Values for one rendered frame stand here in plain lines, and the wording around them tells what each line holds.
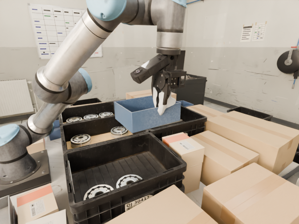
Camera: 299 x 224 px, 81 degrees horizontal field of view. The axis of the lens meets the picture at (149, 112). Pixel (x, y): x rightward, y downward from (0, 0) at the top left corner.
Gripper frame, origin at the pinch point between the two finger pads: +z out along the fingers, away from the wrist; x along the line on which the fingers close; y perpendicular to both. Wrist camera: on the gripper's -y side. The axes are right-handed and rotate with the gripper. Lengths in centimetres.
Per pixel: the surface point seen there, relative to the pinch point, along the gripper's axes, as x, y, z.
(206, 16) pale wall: 299, 318, -60
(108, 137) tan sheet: 42, -5, 33
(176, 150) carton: 0.6, 11.2, 20.5
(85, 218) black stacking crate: -8.3, -27.9, 24.9
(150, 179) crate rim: -9.1, -7.3, 18.9
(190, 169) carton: -4.1, 16.1, 28.6
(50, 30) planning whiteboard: 351, -12, -18
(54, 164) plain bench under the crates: 49, -35, 47
